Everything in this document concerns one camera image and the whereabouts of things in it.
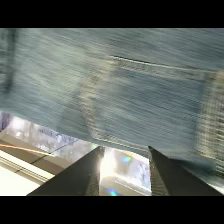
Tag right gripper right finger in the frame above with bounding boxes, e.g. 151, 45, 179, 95
147, 145, 224, 197

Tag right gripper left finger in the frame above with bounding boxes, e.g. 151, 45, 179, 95
27, 145, 106, 197

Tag blue jeans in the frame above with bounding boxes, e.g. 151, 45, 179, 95
0, 27, 224, 178

